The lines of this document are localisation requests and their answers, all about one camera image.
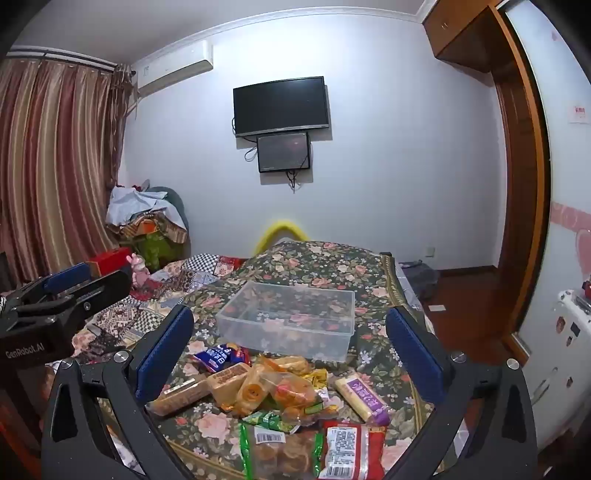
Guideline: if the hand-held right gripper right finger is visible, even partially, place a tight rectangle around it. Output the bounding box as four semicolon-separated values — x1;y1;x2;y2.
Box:
385;305;539;480

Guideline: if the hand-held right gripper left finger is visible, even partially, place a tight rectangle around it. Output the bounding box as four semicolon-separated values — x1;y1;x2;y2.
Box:
41;305;195;480

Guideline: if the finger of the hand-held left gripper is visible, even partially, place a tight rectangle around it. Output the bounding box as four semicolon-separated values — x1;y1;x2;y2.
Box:
9;262;93;305
14;270;134;330

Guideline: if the brown biscuit packet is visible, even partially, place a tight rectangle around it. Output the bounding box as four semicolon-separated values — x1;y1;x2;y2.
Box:
147;377;211;417
205;362;252;407

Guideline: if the clear plastic storage box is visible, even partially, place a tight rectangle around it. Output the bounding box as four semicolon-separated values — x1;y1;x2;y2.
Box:
216;281;356;363

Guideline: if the orange pastry bag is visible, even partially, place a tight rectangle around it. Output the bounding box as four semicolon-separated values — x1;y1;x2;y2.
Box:
221;354;324;425

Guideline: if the clear green-ended snack packet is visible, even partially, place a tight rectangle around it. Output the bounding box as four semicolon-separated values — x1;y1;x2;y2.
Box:
239;422;325;480

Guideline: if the red box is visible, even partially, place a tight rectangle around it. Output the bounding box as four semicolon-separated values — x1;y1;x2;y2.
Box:
85;247;134;278

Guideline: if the pink doll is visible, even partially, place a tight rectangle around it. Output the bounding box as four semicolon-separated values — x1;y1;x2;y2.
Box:
129;253;151;289

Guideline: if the blue and red snack packet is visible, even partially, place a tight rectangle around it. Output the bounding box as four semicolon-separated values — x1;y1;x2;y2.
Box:
191;344;250;374

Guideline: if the purple-label yellow snack bar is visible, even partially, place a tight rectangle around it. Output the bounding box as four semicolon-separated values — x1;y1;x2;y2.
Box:
333;375;391;426

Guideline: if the patchwork quilt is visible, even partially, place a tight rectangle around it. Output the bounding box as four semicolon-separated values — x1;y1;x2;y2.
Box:
69;253;245;365

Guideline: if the grey bag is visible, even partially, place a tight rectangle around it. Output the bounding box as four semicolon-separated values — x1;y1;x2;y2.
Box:
398;261;439;301

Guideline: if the pile of clothes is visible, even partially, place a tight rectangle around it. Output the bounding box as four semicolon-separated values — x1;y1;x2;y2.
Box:
105;182;190;273

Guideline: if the gold snack packet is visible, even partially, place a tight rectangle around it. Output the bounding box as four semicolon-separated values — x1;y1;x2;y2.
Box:
302;368;329;393

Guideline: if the striped red curtain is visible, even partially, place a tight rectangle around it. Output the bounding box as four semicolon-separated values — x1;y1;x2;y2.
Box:
0;53;134;296

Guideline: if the green snack packet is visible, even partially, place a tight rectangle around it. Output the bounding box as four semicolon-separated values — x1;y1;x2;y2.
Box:
241;410;301;435

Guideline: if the green floral blanket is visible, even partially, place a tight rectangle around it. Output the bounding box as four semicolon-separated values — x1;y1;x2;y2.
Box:
78;240;444;480

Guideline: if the white wheeled cabinet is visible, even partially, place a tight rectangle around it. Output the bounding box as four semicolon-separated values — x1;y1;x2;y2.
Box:
517;288;591;444

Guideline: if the yellow curved object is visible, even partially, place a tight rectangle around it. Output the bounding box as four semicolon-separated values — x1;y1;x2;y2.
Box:
253;220;309;257

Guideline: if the white air conditioner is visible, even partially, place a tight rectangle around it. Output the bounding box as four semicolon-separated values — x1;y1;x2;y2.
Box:
136;39;215;97

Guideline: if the wooden overhead cabinet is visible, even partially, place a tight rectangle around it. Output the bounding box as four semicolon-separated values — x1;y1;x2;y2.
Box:
422;0;509;75

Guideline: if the wooden door frame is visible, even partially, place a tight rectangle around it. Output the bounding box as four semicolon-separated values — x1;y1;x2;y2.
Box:
480;4;552;370

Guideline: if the pink wall sticker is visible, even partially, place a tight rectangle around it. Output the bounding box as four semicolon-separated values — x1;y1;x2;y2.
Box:
549;200;591;259

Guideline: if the small black wall monitor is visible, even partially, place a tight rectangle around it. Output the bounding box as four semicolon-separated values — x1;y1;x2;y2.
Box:
257;132;311;174

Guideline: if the black wall television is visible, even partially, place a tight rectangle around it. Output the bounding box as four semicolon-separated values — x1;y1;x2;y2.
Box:
233;76;331;138

